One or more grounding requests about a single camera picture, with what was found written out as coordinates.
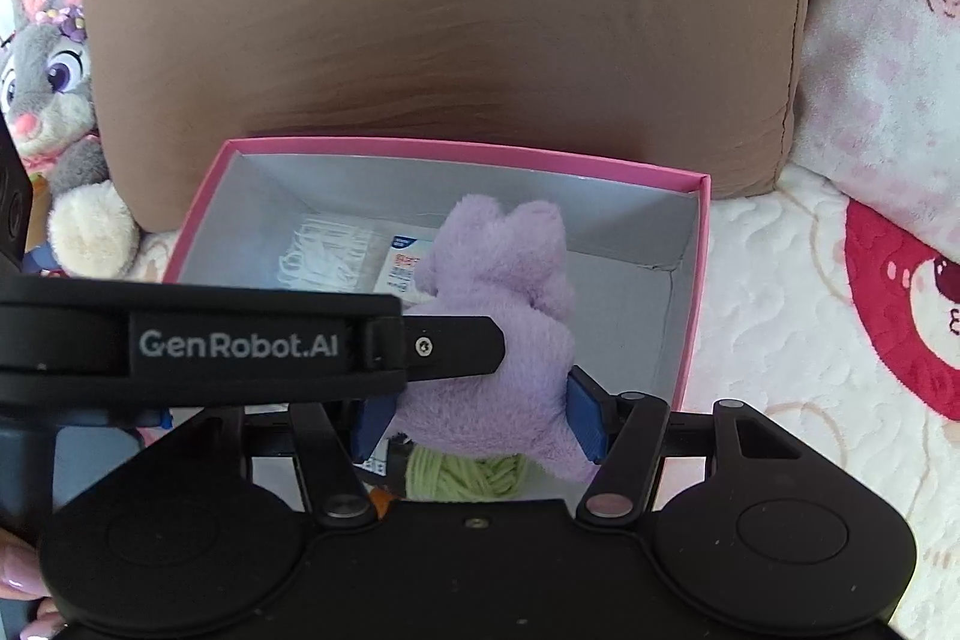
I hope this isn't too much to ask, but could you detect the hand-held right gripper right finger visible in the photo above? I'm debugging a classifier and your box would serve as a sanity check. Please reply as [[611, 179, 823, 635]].
[[566, 366, 803, 527]]

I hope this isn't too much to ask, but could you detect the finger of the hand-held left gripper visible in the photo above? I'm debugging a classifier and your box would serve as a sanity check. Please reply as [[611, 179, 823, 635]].
[[401, 316, 505, 382]]

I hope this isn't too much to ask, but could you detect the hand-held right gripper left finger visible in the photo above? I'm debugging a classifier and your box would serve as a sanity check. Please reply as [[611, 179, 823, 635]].
[[139, 394, 410, 530]]

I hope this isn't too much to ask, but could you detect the purple plush toy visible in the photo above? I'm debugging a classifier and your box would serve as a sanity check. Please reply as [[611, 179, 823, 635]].
[[394, 195, 601, 483]]

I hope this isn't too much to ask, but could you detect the green yarn ball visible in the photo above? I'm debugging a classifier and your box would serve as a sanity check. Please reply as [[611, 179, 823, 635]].
[[386, 434, 541, 502]]

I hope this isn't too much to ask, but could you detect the white tissue pack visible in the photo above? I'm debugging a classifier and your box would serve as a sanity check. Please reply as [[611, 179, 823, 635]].
[[371, 233, 440, 311]]

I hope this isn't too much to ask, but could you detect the clear floss pick box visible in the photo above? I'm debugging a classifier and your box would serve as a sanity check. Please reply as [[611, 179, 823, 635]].
[[277, 218, 383, 292]]

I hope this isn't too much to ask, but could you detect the pink cardboard box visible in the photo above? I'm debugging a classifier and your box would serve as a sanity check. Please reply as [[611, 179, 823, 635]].
[[139, 136, 712, 513]]

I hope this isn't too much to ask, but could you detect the person's left hand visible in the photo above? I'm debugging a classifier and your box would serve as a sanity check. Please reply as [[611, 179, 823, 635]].
[[0, 531, 68, 640]]

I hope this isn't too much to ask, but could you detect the grey rabbit plush toy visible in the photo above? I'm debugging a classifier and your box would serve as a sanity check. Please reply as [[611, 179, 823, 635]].
[[0, 0, 143, 277]]

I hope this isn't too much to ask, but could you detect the brown embroidered pillow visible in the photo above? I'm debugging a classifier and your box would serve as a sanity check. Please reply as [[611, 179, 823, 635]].
[[81, 0, 815, 234]]

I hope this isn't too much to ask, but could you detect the pink checked pillow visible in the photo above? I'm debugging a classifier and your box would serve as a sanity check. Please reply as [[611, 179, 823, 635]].
[[795, 0, 960, 236]]

